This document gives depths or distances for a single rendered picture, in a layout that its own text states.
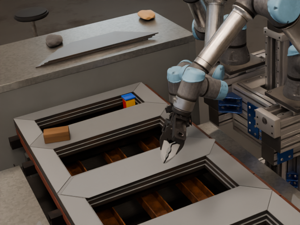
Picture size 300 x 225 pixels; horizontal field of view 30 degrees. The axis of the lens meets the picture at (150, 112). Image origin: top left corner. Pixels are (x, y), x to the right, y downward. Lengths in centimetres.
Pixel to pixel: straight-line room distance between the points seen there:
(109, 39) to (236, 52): 80
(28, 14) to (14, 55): 225
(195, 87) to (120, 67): 120
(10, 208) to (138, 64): 114
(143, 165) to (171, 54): 100
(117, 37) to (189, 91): 137
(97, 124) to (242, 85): 75
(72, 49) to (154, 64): 47
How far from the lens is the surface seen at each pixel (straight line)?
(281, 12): 209
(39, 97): 304
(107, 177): 238
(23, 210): 251
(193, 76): 197
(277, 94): 257
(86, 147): 269
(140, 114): 283
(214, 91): 204
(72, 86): 307
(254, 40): 603
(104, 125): 277
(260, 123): 255
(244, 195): 222
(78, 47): 321
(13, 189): 265
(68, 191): 235
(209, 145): 253
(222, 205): 217
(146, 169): 240
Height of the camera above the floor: 220
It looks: 28 degrees down
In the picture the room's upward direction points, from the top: 6 degrees counter-clockwise
